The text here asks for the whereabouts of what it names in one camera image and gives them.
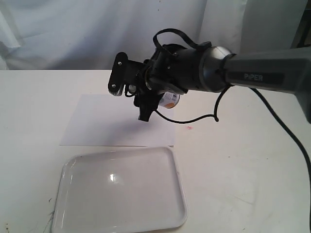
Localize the white backdrop curtain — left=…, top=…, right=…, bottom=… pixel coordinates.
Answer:
left=0, top=0, right=307, bottom=70

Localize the black metal stand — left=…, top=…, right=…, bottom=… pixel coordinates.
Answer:
left=291, top=0, right=311, bottom=49

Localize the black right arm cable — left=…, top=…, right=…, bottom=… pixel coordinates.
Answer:
left=153, top=28, right=311, bottom=192

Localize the spray can with coloured dots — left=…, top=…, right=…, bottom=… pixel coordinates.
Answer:
left=159, top=92, right=180, bottom=109

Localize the white plastic tray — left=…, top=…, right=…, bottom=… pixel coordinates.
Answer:
left=52, top=147, right=188, bottom=233

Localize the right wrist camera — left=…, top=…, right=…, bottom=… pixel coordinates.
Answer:
left=108, top=52, right=144, bottom=97

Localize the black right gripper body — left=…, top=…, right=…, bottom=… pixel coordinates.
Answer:
left=143, top=43, right=207, bottom=95

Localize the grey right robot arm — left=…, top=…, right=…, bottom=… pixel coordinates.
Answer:
left=134, top=45, right=311, bottom=121

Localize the white paper sheet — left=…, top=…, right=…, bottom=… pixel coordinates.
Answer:
left=60, top=94, right=175, bottom=147

